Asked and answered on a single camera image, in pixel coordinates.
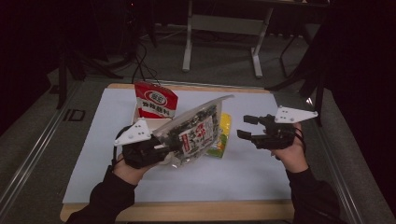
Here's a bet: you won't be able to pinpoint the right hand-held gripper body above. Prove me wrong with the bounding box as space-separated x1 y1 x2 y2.
251 105 319 150

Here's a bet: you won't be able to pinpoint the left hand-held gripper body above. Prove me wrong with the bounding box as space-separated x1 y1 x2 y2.
113 118 171 170

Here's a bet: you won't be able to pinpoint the white divided plastic container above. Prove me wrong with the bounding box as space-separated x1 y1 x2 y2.
131 102 174 133

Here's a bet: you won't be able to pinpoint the clear seaweed bag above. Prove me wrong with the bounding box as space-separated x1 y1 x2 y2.
152 94 235 169

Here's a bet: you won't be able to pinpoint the red seasoning packet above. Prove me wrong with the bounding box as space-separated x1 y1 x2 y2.
134 80 179 119

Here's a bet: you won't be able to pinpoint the person's left hand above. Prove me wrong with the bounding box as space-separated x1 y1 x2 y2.
112 157 160 187

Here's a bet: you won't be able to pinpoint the person's right hand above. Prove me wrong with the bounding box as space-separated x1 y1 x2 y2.
270 123 310 174

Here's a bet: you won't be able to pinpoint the yellow spouted pouch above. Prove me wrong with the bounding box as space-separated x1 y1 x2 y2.
206 112 233 160

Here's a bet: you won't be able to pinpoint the white table mat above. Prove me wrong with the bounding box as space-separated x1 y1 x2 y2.
62 88 292 204

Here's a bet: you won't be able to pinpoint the black stand with legs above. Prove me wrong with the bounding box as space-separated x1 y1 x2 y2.
264 18 332 127

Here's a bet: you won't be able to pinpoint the black floor plate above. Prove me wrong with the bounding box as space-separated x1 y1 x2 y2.
63 108 87 122

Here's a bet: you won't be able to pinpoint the wooden table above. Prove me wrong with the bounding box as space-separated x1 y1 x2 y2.
60 82 295 223

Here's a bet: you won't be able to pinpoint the black tripod stand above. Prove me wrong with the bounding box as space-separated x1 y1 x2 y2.
55 40 125 110

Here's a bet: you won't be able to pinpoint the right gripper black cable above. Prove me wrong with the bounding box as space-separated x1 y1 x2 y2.
293 128 308 154

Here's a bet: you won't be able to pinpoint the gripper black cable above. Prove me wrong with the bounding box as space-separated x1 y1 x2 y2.
111 125 134 167
293 128 308 154

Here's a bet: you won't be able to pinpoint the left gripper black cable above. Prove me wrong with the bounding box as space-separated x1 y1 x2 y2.
111 125 134 167

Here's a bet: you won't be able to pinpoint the black floor cables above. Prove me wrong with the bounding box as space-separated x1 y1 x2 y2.
130 36 163 87

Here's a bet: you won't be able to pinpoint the metal floor rail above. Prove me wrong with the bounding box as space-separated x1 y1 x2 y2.
305 96 365 224
0 79 82 216

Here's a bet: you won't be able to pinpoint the white metal frame desk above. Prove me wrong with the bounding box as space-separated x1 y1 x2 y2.
181 0 331 78

